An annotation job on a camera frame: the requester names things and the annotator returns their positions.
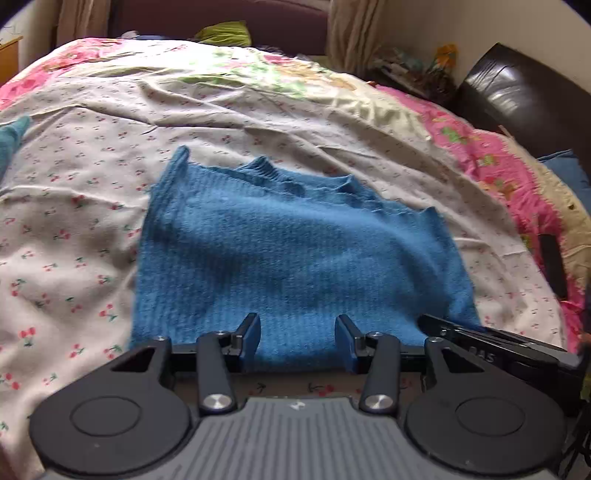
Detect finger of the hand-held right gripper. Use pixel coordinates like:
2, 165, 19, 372
418, 314, 568, 354

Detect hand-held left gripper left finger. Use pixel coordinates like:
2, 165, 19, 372
108, 313, 262, 414

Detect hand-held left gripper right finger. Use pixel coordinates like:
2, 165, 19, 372
335, 315, 483, 414

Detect blue knit sweater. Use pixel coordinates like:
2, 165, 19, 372
129, 145, 485, 374

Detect black phone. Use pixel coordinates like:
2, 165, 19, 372
538, 233, 568, 301

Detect pink floral quilt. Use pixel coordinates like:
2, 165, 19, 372
0, 37, 587, 352

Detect blue pillow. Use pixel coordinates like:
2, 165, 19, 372
538, 150, 591, 217

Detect cherry print bedsheet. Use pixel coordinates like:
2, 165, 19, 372
0, 69, 568, 480

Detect dark glossy headboard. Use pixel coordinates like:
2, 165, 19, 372
455, 42, 591, 160

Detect brown bag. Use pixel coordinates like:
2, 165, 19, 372
425, 69, 458, 99

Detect pile of books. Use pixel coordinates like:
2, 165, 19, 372
369, 46, 435, 88

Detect yellow toy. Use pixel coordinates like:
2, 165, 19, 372
429, 44, 458, 70

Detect green cushion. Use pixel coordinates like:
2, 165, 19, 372
193, 23, 252, 48

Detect teal cloth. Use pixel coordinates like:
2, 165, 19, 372
0, 115, 32, 178

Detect beige curtain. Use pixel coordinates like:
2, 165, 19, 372
55, 0, 112, 47
325, 0, 386, 77

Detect maroon sofa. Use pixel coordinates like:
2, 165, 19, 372
108, 0, 331, 56

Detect wooden cabinet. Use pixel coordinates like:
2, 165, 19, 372
0, 36, 23, 86

